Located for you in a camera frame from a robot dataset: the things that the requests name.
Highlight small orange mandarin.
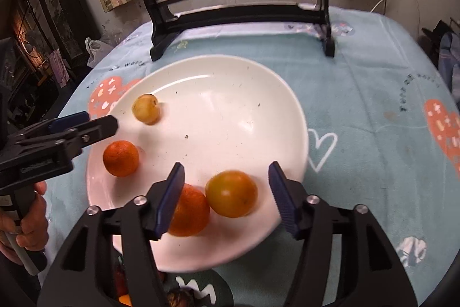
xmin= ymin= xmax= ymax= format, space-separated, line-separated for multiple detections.
xmin=103 ymin=140 xmax=139 ymax=178

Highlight large orange mandarin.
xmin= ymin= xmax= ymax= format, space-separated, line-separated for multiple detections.
xmin=168 ymin=184 xmax=210 ymax=237

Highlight small yellow longan fruit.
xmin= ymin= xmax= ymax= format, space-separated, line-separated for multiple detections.
xmin=132 ymin=94 xmax=161 ymax=125

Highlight yellow-orange round fruit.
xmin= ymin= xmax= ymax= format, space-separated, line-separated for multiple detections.
xmin=205 ymin=170 xmax=258 ymax=218

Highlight orange tangerine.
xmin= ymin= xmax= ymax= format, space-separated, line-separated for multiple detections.
xmin=118 ymin=295 xmax=132 ymax=306

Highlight dark brown passion fruit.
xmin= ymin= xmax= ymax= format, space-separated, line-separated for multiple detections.
xmin=166 ymin=287 xmax=196 ymax=307

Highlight person's left hand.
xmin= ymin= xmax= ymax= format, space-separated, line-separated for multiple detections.
xmin=1 ymin=182 xmax=49 ymax=265

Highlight white plastic bag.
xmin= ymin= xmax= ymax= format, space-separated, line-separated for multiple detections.
xmin=85 ymin=37 xmax=113 ymax=68

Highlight white oval plate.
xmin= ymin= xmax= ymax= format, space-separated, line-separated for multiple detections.
xmin=87 ymin=55 xmax=309 ymax=273

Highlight light blue patterned tablecloth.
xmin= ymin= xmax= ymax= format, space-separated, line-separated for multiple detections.
xmin=37 ymin=6 xmax=460 ymax=307

